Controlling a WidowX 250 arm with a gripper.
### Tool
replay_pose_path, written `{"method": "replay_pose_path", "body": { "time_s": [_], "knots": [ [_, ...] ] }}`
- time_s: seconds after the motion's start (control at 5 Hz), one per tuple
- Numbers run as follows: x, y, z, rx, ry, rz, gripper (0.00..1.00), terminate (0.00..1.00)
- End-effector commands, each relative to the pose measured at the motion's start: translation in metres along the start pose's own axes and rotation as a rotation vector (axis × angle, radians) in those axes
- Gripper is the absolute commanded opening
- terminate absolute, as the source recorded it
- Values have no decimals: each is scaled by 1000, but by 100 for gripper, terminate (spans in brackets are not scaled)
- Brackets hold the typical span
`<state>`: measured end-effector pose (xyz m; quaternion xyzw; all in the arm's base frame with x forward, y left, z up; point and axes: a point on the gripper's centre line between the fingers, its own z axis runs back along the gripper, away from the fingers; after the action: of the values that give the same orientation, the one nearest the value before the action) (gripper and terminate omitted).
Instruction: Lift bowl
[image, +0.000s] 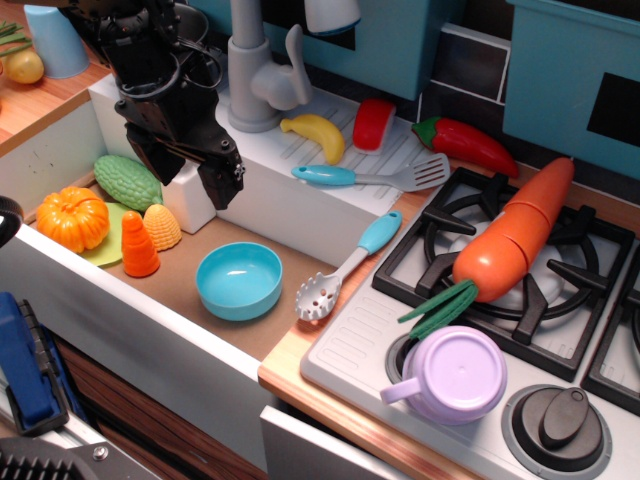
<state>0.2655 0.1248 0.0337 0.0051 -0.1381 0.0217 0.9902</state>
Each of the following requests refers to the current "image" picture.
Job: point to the lilac plastic cup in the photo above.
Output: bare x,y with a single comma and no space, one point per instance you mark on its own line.
455,376

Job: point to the yellow toy potato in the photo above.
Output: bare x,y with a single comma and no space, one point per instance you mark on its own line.
24,67

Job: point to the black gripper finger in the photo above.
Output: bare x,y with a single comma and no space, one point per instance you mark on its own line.
222,177
164,164

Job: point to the blue clamp block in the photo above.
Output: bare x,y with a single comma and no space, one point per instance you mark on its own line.
36,398

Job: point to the silver metal pot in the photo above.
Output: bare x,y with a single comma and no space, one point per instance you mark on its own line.
188,24

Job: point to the grey slotted spoon blue handle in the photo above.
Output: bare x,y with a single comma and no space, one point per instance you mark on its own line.
317,297

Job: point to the green toy leaves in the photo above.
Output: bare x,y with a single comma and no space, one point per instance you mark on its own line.
13,38

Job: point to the green toy bitter gourd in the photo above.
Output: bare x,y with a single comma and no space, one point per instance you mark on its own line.
128,182

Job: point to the yellow toy corn piece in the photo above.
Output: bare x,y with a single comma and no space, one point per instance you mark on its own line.
162,227

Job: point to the black stove grate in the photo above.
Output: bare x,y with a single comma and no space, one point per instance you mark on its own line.
613,374
551,318

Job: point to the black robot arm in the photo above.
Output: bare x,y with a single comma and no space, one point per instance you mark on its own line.
132,38

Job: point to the grey spatula blue handle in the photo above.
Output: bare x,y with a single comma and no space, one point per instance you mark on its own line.
427,173

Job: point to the light blue plastic cup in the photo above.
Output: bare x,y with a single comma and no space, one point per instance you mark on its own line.
56,42

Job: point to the blue plastic bowl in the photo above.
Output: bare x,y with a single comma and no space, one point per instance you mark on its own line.
240,281

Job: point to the orange toy pumpkin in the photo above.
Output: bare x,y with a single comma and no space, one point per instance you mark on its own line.
75,218

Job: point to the white blue-rimmed cup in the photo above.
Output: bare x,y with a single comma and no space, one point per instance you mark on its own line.
331,17

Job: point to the large orange toy carrot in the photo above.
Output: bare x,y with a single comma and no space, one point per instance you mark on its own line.
500,257

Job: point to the yellow toy banana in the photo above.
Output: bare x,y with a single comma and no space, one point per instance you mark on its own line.
319,130

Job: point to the teal cabinet box left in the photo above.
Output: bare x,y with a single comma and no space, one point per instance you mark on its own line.
391,49

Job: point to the grey toy faucet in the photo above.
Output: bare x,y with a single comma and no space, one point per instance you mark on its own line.
261,90

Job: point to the teal cabinet box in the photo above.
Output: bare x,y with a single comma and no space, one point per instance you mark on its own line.
391,49
573,80

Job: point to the white salt shaker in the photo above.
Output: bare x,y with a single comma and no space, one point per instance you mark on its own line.
186,198

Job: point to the black stove knob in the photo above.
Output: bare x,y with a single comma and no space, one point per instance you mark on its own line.
556,433

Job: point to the light green plate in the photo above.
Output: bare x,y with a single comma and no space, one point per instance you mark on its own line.
108,252

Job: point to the teal cabinet box right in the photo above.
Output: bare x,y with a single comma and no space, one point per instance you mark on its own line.
573,80

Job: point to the red toy chili pepper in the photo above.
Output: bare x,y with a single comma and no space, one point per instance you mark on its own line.
466,143

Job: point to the small orange toy carrot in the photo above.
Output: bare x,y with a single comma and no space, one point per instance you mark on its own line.
139,255

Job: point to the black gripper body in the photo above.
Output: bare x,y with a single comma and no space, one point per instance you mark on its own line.
179,109

